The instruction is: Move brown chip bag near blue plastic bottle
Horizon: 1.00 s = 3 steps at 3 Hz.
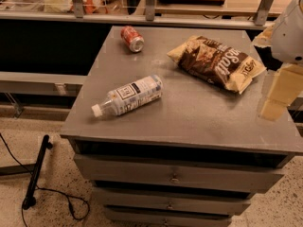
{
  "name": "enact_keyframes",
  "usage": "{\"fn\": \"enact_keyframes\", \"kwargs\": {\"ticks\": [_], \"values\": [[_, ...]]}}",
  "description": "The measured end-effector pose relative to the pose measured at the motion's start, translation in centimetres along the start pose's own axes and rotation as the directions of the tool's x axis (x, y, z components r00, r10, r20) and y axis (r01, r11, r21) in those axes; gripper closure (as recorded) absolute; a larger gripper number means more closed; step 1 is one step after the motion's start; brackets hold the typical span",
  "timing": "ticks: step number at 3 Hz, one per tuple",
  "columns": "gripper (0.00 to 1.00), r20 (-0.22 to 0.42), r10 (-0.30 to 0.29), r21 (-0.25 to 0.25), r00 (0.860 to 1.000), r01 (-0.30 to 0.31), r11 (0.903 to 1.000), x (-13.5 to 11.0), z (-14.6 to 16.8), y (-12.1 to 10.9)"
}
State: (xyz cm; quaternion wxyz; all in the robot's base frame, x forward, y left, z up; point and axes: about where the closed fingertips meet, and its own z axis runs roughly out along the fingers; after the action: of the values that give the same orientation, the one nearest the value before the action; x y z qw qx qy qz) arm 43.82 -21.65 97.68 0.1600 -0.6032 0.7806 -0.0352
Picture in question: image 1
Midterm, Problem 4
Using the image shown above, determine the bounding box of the brown chip bag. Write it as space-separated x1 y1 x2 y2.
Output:
167 36 266 94

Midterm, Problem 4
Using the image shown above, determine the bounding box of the bottom drawer with knob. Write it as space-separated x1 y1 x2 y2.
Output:
105 207 231 227

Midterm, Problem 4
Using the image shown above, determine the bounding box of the metal railing frame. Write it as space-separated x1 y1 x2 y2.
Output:
0 0 303 31

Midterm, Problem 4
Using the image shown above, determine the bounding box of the clear plastic water bottle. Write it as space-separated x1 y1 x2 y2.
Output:
91 75 163 118

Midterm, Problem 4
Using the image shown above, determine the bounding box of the drawer with knob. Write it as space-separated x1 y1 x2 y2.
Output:
74 154 284 193
93 187 250 215
105 207 231 227

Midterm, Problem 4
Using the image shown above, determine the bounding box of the grey drawer cabinet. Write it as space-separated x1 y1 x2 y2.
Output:
61 27 303 218

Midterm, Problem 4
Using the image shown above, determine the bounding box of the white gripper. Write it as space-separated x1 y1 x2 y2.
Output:
252 0 303 121

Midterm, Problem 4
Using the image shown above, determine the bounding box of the middle drawer with knob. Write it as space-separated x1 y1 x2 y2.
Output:
93 187 250 215

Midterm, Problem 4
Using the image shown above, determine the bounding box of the black stand leg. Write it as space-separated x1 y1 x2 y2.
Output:
0 134 54 211

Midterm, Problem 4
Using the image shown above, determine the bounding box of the red soda can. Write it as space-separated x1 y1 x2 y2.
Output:
120 26 144 53

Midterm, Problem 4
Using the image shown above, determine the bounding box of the black floor cable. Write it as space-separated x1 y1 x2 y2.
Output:
0 132 91 227

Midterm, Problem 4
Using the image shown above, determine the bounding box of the top drawer with knob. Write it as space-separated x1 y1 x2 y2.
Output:
74 154 284 193

